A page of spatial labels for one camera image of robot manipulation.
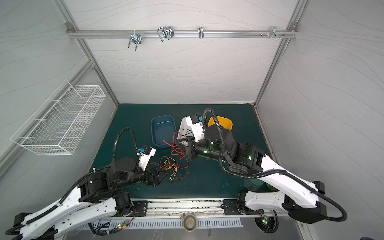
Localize white plastic bin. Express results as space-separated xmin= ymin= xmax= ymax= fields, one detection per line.
xmin=178 ymin=117 xmax=195 ymax=140

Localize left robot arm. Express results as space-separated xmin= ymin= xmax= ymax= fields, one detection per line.
xmin=5 ymin=128 xmax=169 ymax=240

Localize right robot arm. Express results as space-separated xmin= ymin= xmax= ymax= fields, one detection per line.
xmin=175 ymin=108 xmax=348 ymax=224

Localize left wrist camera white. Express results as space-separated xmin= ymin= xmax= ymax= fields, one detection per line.
xmin=137 ymin=146 xmax=156 ymax=171

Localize aluminium crossbar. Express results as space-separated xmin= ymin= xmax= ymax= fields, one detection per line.
xmin=65 ymin=23 xmax=299 ymax=40

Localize red yellow cables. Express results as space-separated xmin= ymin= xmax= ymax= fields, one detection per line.
xmin=159 ymin=155 xmax=192 ymax=181

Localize small metal cup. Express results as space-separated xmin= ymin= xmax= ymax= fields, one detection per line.
xmin=180 ymin=214 xmax=198 ymax=232

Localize blue plastic bin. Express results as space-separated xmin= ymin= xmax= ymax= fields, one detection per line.
xmin=151 ymin=115 xmax=177 ymax=149

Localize white wire basket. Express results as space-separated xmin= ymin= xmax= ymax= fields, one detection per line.
xmin=10 ymin=80 xmax=106 ymax=156

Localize yellow plastic bin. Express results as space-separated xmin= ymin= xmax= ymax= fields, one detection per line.
xmin=208 ymin=116 xmax=233 ymax=131

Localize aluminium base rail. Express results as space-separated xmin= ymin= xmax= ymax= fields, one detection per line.
xmin=131 ymin=197 xmax=271 ymax=217

